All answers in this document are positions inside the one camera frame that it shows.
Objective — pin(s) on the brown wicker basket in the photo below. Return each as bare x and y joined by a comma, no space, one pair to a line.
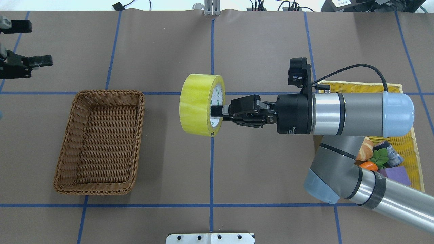
99,155

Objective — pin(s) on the small can with label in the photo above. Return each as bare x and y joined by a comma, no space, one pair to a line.
395,159

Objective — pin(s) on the black usb hub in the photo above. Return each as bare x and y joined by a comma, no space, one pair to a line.
284,5

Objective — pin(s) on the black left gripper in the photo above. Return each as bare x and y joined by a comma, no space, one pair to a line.
16,64

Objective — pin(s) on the yellow tape roll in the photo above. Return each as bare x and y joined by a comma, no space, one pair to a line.
199,93

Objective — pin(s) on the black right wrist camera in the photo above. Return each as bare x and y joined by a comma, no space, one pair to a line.
298,72

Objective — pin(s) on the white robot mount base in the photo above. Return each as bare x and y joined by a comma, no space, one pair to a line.
211,238

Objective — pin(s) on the aluminium frame post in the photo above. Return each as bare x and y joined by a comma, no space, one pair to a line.
212,8

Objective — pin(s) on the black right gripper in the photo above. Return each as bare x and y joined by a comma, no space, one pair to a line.
293,113

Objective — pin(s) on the orange toy carrot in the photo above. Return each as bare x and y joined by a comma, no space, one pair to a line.
377,161

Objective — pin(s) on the toy croissant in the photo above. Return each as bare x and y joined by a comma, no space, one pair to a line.
366,150

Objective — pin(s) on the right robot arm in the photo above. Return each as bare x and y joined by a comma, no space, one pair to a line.
343,120

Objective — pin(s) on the purple foam block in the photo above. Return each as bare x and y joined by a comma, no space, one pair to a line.
398,174

